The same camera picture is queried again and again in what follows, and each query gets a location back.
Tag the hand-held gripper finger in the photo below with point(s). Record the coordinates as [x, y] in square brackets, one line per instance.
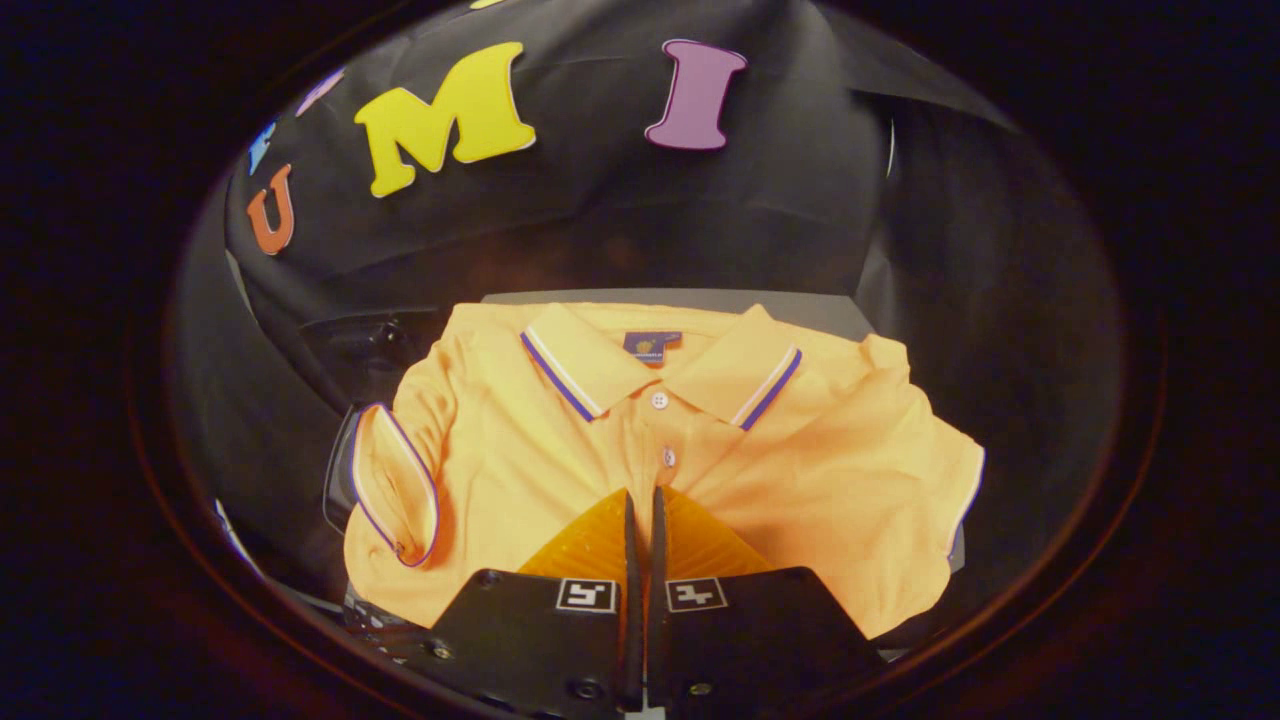
[657, 620]
[633, 620]

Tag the orange polo shirt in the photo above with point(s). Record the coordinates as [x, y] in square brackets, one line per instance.
[500, 460]

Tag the dark washing machine lid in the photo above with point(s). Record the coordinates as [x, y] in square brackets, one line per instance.
[360, 350]

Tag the beige cabinet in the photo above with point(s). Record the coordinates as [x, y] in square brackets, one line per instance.
[800, 305]

